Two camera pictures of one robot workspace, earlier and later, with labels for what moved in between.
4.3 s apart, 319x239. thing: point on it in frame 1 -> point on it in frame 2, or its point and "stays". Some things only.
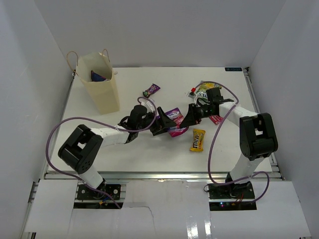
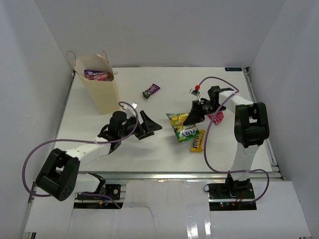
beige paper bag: (95, 71) stays
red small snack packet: (216, 119) stays
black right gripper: (193, 117) stays
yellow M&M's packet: (197, 145) stays
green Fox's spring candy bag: (202, 92) -> (183, 132)
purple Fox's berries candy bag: (177, 116) -> (98, 75)
